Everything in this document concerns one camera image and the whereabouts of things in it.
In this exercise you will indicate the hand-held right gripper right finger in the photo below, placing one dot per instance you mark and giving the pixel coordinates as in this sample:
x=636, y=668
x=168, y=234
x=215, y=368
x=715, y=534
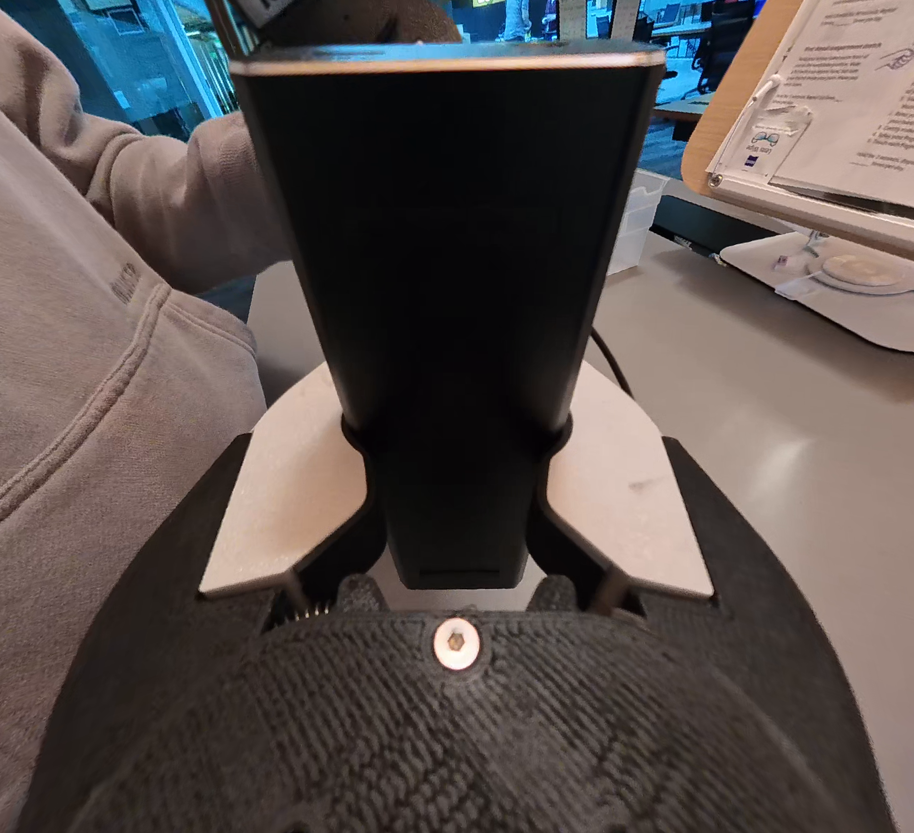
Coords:
x=621, y=490

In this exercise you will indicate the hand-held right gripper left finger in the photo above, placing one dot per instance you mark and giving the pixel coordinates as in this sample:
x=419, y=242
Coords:
x=285, y=490

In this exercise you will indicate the round white disc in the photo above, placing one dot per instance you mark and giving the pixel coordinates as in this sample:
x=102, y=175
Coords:
x=860, y=274

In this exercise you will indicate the black office chair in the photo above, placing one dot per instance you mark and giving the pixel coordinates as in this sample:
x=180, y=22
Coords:
x=725, y=40

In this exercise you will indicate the wooden document stand with papers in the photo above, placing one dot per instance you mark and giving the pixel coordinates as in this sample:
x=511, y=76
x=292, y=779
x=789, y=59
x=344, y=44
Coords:
x=850, y=62

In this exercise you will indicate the person's left forearm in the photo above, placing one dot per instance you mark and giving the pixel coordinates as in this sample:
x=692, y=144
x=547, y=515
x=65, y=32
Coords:
x=178, y=205

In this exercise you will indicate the person's beige hoodie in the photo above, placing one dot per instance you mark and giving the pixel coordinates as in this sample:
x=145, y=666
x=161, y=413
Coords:
x=71, y=419

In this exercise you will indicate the black rectangular device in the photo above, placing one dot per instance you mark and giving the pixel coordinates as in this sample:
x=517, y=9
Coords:
x=450, y=276

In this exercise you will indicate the wooden document board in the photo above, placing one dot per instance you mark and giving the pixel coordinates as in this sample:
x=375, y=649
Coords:
x=750, y=47

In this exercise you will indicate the upright wooden panel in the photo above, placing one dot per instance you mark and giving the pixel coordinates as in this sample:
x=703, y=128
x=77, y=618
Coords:
x=573, y=15
x=626, y=12

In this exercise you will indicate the clear plastic drawer box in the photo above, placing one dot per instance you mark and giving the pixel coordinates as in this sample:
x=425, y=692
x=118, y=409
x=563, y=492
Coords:
x=639, y=226

